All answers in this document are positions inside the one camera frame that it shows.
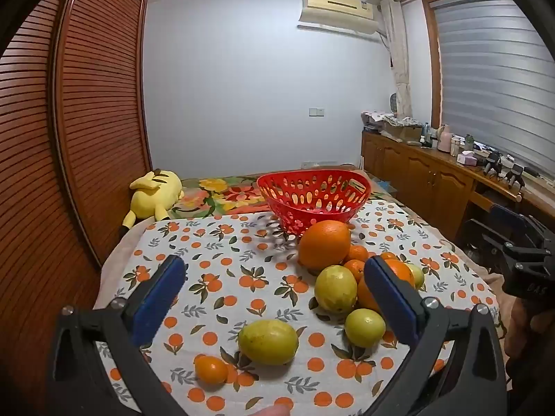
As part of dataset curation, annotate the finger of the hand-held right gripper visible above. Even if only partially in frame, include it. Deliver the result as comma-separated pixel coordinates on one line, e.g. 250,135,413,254
490,205,555,248
465,220,516,258

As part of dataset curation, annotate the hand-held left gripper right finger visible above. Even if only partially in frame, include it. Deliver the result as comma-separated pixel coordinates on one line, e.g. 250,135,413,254
364,255,510,416

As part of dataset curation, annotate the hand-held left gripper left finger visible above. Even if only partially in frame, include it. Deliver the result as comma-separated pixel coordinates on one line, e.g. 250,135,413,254
45,255,191,416

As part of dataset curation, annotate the medium orange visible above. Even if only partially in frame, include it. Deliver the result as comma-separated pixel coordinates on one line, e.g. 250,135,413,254
358,259,416,313

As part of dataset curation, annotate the large yellow-green pear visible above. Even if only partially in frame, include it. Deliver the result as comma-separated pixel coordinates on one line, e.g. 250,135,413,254
314,265,359,314
238,320,299,365

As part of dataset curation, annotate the red plastic basket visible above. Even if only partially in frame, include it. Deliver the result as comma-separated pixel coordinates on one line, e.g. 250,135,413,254
257,169,372,237

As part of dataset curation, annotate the person's left hand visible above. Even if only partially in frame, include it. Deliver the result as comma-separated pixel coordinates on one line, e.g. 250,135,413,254
250,405,292,416

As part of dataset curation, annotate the small yellow-green pear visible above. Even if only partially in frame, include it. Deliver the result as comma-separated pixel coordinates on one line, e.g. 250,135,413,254
344,308,386,348
406,263,425,290

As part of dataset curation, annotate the orange print white cloth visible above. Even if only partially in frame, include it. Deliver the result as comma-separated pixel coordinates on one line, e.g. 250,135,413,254
93,201,506,416

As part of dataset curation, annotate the large orange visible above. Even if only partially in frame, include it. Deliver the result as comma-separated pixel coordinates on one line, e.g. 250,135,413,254
298,220,351,270

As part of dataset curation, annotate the wooden cabinet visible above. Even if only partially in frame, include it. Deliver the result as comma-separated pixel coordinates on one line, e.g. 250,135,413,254
361,132,555,243

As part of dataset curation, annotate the pink kettle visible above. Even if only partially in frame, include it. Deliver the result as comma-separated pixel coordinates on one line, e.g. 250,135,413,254
437,124,454,153

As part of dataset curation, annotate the yellow plush toy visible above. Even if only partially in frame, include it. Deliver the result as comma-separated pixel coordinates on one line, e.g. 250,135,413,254
120,167,185,230

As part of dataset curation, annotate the floral blanket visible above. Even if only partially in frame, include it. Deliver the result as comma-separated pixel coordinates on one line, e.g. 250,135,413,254
167,175,391,219

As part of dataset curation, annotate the cardboard box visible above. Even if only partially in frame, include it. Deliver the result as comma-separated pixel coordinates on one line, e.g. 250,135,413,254
384,123,423,141

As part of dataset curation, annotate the grey window blind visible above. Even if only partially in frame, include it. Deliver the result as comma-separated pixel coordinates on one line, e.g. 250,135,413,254
434,0,555,178

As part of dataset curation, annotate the printed cloth pile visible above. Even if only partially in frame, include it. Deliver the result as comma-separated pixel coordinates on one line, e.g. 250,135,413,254
362,112,419,126

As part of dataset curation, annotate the cream curtain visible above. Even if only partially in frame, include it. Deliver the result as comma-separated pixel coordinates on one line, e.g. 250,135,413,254
382,0,412,118

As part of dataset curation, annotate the wooden louvred wardrobe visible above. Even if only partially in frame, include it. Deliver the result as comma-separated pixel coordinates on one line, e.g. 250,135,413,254
0,0,153,399

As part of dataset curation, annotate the wooden window frame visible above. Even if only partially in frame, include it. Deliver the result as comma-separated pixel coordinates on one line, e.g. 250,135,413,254
422,0,504,128

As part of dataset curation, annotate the wall air conditioner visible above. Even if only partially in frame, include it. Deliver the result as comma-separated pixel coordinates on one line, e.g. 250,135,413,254
299,0,378,35

